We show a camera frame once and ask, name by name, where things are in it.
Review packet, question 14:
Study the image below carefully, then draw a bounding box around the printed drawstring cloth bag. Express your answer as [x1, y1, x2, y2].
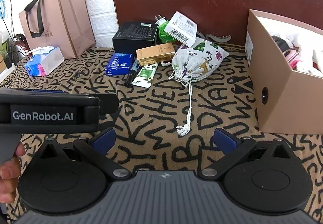
[161, 40, 229, 136]

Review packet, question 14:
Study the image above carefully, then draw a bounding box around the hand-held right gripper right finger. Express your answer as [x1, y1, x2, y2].
[198, 128, 294, 180]

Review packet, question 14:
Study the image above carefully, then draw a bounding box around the gold rectangular box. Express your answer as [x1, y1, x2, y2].
[136, 43, 175, 66]

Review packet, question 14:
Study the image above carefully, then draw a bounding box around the letter-print tan blanket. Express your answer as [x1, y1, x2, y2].
[0, 43, 323, 224]

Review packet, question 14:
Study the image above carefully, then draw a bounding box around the person's left hand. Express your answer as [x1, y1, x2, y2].
[0, 142, 26, 205]

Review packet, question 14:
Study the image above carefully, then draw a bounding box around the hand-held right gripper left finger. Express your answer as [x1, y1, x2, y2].
[38, 128, 132, 180]

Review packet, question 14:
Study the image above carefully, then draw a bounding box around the pink cloth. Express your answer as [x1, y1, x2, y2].
[286, 49, 305, 71]

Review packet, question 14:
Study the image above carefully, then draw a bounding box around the blue floral tissue pack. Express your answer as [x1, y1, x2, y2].
[24, 46, 65, 77]

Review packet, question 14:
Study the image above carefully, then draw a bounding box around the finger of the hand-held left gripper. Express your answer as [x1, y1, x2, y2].
[97, 94, 119, 115]

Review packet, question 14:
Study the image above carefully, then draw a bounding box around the green and white tube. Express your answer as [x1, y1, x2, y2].
[131, 62, 159, 88]

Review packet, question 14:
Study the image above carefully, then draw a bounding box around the blue medicine box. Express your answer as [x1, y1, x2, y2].
[105, 53, 134, 76]

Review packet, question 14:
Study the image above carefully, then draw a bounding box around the white box with barcode label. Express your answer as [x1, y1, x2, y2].
[164, 11, 197, 48]

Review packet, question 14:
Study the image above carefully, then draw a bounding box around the brown cardboard box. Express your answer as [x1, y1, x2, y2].
[246, 9, 323, 135]

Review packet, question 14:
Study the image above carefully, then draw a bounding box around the black rectangular box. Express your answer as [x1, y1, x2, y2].
[112, 21, 158, 53]

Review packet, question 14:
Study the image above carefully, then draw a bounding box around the grey marker pen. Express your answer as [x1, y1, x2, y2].
[124, 59, 139, 87]

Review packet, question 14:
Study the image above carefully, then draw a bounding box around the white power strip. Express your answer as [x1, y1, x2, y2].
[0, 65, 18, 81]

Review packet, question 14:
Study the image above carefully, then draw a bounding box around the white cloth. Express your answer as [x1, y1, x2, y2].
[285, 32, 323, 68]

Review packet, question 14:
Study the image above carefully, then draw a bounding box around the grey curved object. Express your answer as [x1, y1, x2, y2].
[196, 31, 232, 43]

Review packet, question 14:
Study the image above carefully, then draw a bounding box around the pink paper shopping bag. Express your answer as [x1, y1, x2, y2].
[19, 0, 96, 59]

